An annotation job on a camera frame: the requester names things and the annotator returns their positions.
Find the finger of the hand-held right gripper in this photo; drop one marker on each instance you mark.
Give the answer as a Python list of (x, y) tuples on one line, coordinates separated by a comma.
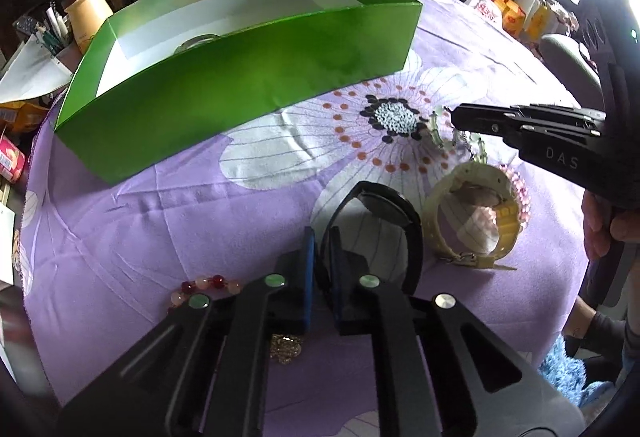
[(565, 111), (475, 119)]

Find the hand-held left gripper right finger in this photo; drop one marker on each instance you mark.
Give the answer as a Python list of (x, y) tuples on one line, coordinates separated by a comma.
[(341, 277)]

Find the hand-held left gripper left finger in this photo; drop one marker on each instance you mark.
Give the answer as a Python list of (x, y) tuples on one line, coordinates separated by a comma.
[(309, 267)]

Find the gold flower brooch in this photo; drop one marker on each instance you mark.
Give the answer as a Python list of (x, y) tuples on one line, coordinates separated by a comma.
[(285, 348)]

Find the black wristwatch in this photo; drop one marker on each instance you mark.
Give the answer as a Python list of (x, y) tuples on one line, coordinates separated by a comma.
[(395, 206)]

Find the cream wristwatch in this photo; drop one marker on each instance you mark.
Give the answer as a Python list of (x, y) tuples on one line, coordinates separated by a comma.
[(434, 217)]

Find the green cardboard box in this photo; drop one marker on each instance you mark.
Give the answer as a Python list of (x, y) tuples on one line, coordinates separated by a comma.
[(250, 82)]

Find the person's right hand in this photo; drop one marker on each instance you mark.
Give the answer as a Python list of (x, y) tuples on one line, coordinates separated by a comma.
[(597, 227)]

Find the grey chair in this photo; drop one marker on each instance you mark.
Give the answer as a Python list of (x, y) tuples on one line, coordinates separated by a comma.
[(570, 62)]

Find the yellow cardboard box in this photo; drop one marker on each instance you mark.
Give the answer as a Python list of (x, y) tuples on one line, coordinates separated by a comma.
[(536, 22)]

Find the white red plastic bag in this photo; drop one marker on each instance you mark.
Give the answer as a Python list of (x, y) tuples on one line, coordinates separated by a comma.
[(482, 9)]

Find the orange cardboard box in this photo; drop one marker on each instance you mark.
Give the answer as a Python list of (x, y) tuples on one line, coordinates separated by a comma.
[(507, 12)]

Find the purple floral tablecloth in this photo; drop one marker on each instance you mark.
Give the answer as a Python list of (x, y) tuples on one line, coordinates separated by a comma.
[(150, 227)]

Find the person's leg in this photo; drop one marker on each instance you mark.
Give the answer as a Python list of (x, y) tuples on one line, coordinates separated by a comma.
[(600, 332)]

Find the blue fluffy slipper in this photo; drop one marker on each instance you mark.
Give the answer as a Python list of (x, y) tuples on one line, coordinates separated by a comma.
[(570, 377)]

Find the silver bangle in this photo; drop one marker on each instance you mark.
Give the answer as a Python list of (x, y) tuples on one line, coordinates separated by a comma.
[(192, 42)]

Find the pink snack packet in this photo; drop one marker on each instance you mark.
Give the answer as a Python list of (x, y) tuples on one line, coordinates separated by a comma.
[(11, 159)]

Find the orange snack box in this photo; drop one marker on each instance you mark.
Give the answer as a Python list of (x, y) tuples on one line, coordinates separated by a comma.
[(22, 117)]

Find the yellow bottle brown cap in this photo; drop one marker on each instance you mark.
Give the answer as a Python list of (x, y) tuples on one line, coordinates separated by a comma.
[(87, 17)]

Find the white board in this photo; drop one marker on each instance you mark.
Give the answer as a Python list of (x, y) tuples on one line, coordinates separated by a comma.
[(30, 72)]

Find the pen holder with pens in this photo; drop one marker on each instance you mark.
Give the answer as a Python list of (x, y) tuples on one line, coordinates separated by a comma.
[(55, 32)]

